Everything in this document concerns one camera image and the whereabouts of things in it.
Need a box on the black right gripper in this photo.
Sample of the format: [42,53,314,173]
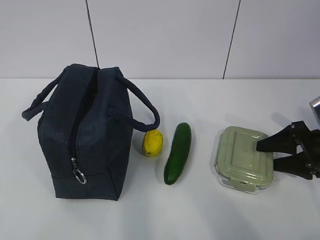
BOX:
[256,121,320,180]

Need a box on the glass container green lid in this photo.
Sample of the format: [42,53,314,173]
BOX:
[214,126,274,194]

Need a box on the green cucumber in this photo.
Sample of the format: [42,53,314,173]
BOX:
[163,122,192,186]

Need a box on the yellow lemon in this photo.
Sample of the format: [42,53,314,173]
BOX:
[142,129,164,157]

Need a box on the navy blue lunch bag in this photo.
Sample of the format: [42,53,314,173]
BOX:
[21,63,160,201]

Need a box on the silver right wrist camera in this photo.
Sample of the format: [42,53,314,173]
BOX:
[309,96,320,125]

